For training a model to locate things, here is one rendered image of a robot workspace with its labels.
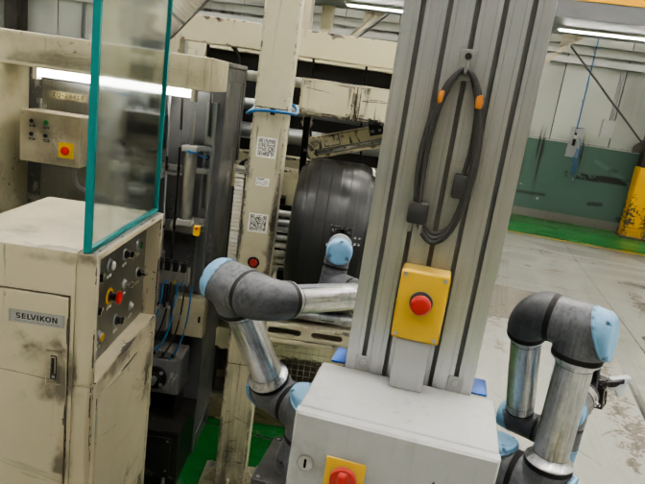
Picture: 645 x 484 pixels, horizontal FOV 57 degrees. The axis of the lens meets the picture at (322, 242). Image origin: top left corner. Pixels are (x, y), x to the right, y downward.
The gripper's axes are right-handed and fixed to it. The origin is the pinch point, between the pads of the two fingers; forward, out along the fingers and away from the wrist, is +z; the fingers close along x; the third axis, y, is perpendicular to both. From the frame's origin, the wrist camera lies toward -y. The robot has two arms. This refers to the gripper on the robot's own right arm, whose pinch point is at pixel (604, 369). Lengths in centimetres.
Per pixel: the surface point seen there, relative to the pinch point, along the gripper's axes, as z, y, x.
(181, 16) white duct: -25, -112, -165
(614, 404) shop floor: 230, 101, -37
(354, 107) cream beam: 16, -78, -107
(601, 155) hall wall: 951, -57, -237
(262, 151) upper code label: -24, -60, -120
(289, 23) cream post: -22, -105, -110
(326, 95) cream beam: 9, -82, -116
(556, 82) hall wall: 913, -181, -315
